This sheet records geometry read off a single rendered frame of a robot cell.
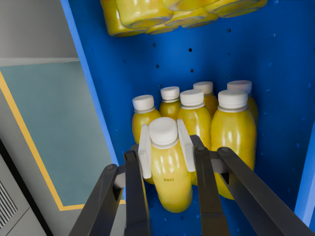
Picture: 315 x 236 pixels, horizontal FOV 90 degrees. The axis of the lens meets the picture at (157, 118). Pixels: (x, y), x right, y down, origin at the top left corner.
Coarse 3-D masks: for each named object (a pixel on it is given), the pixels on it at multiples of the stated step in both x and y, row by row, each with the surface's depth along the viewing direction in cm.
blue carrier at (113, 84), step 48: (96, 0) 23; (288, 0) 21; (96, 48) 23; (144, 48) 31; (192, 48) 33; (240, 48) 29; (288, 48) 22; (96, 96) 21; (288, 96) 23; (288, 144) 24; (288, 192) 26
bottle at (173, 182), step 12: (156, 144) 21; (168, 144) 20; (156, 156) 21; (168, 156) 21; (180, 156) 21; (156, 168) 22; (168, 168) 21; (180, 168) 21; (156, 180) 24; (168, 180) 22; (180, 180) 23; (168, 192) 24; (180, 192) 24; (192, 192) 28; (168, 204) 27; (180, 204) 26
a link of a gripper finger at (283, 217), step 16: (224, 160) 12; (240, 160) 12; (224, 176) 13; (240, 176) 10; (256, 176) 10; (240, 192) 10; (256, 192) 9; (272, 192) 9; (240, 208) 11; (256, 208) 9; (272, 208) 8; (288, 208) 8; (256, 224) 9; (272, 224) 8; (288, 224) 7; (304, 224) 7
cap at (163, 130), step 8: (160, 120) 22; (168, 120) 21; (152, 128) 20; (160, 128) 20; (168, 128) 20; (176, 128) 20; (152, 136) 20; (160, 136) 19; (168, 136) 19; (176, 136) 21; (160, 144) 20
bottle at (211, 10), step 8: (224, 0) 17; (232, 0) 16; (240, 0) 17; (248, 0) 19; (256, 0) 18; (208, 8) 19; (216, 8) 18; (224, 8) 20; (232, 8) 20; (240, 8) 21
